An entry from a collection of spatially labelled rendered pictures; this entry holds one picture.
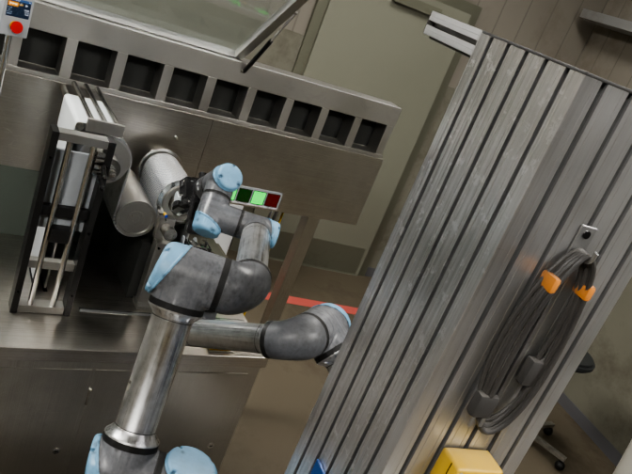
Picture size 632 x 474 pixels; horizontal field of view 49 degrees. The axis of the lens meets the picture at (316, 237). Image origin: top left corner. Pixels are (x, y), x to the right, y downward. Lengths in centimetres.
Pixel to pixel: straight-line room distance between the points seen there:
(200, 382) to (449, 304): 133
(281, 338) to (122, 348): 53
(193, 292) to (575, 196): 77
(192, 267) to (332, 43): 342
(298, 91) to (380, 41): 233
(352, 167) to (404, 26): 225
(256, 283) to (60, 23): 113
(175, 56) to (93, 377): 103
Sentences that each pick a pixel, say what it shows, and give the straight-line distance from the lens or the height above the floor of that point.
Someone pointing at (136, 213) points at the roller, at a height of 119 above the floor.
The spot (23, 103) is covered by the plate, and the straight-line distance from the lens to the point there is 230.
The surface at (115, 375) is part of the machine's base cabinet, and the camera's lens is 209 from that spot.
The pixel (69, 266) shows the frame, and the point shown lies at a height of 105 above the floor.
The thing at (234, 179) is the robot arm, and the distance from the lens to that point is 180.
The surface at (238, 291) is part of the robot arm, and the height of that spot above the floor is 140.
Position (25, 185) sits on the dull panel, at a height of 108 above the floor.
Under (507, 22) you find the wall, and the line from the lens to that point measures 528.
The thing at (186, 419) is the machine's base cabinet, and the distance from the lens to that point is 229.
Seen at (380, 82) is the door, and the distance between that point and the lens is 487.
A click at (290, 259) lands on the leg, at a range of 303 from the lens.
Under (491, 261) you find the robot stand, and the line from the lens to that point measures 93.
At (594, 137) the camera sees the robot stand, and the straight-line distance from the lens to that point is 93.
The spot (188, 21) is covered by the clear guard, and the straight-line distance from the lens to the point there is 226.
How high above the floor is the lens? 203
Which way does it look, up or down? 20 degrees down
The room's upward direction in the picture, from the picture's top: 22 degrees clockwise
